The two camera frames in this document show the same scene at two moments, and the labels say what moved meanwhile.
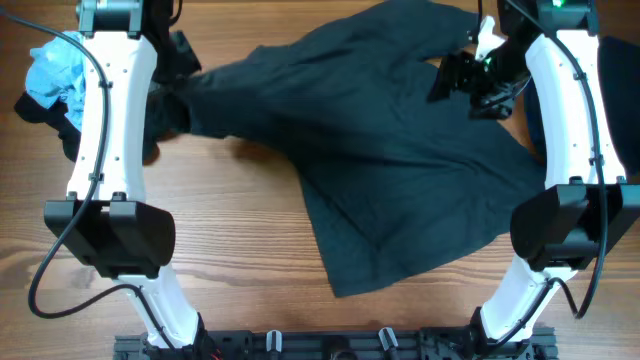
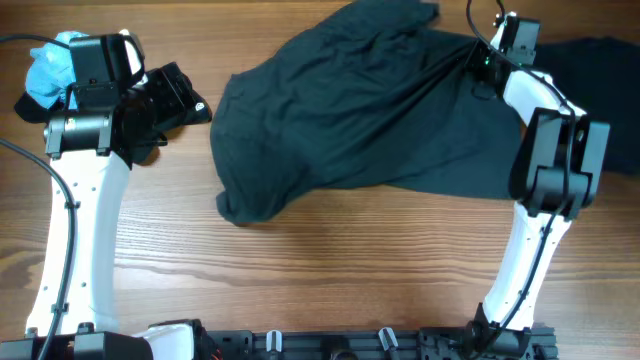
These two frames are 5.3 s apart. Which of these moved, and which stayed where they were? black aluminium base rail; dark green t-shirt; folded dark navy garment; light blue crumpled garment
Moved: dark green t-shirt
Stayed: folded dark navy garment; black aluminium base rail; light blue crumpled garment
